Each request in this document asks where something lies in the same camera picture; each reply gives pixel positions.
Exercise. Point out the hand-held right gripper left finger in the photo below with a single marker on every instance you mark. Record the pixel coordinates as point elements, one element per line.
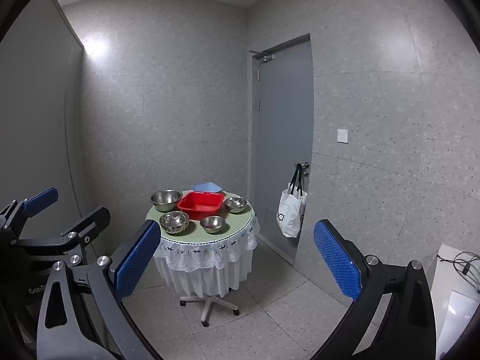
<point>137,258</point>

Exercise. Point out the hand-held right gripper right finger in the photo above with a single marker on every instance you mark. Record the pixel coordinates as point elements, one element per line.
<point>337,266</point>

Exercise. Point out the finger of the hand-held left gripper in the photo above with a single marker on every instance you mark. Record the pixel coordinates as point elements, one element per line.
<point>40,198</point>
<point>92,219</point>

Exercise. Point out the fluted steel bowl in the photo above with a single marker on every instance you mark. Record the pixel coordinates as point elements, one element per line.
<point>174,222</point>

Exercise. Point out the large steel bowl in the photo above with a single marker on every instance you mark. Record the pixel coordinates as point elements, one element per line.
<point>165,199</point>

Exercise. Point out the red square plastic basin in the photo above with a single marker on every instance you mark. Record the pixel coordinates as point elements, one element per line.
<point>198,203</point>

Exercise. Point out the small steel bowl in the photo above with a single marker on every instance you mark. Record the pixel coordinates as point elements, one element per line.
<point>235,204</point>
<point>213,224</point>

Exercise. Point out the white tote bag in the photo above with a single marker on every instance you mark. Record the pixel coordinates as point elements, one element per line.
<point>290,213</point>

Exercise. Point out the white wheeled table base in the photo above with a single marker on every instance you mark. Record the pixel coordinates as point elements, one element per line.
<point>208,307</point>

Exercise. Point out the grey door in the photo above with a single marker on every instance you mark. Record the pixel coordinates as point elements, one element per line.
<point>281,127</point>

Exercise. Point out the metal door closer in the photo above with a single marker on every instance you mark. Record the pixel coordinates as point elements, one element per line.
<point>262,55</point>

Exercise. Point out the white wall switch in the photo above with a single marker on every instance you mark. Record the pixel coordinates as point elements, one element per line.
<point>342,135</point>

